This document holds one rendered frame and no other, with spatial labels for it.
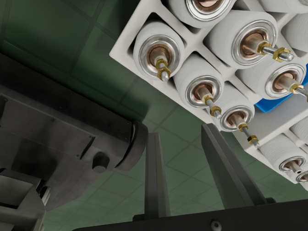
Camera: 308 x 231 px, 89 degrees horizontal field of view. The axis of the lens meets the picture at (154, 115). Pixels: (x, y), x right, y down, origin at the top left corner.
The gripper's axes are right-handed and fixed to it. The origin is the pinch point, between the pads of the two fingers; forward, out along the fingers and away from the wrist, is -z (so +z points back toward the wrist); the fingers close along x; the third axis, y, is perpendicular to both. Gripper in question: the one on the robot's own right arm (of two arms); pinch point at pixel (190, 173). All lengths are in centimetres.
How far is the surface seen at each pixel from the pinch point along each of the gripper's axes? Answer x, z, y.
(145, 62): 2.7, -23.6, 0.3
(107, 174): 38, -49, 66
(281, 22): -26.2, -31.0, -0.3
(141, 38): 2.5, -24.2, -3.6
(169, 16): -3.4, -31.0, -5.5
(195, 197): -12, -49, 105
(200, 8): -7.3, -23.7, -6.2
